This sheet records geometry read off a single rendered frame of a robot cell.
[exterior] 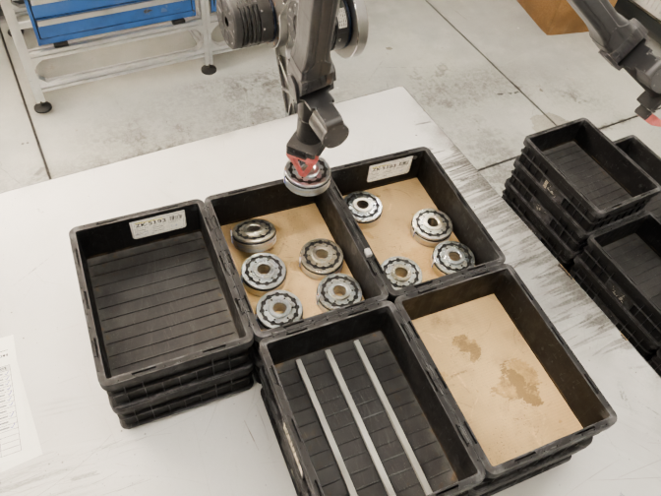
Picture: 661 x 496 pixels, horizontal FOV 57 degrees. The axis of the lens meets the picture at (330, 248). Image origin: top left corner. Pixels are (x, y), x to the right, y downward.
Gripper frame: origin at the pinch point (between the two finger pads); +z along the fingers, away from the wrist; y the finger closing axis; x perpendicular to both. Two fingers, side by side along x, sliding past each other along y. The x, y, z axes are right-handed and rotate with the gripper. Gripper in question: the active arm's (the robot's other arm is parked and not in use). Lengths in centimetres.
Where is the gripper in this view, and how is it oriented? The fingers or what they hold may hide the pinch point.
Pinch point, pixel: (307, 165)
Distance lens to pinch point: 134.8
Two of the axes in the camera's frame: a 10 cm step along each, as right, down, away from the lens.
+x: -9.2, -3.6, 1.6
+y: 3.9, -7.2, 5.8
